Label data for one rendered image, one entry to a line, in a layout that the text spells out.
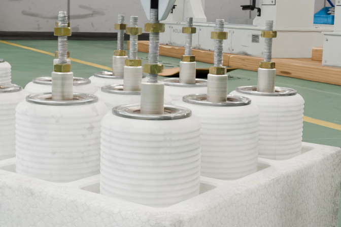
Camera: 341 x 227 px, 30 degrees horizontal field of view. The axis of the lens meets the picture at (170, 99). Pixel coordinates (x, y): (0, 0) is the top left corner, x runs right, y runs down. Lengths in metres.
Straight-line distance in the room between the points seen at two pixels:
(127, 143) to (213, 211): 0.10
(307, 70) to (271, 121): 2.78
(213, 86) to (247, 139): 0.07
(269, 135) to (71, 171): 0.25
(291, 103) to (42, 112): 0.30
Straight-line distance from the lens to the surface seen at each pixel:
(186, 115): 0.58
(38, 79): 0.85
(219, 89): 0.69
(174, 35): 5.03
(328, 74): 3.41
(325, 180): 0.81
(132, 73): 0.75
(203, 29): 4.63
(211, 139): 0.66
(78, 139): 0.64
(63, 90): 0.67
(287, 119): 0.77
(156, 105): 0.59
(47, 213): 0.61
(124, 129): 0.56
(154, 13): 0.59
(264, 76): 0.79
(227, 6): 8.05
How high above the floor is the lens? 0.35
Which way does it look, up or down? 8 degrees down
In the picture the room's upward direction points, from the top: 2 degrees clockwise
